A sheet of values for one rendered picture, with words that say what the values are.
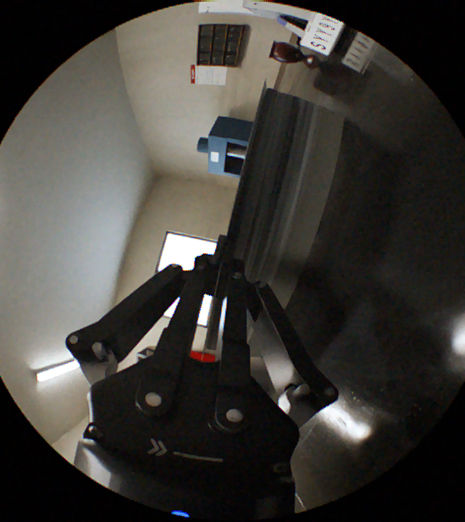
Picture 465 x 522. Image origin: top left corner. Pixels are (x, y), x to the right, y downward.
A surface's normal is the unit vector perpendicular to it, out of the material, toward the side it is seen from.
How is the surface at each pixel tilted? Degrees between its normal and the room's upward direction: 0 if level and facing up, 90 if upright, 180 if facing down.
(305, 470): 0
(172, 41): 90
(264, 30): 90
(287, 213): 90
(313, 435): 0
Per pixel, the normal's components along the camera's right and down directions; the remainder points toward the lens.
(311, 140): -0.04, 0.43
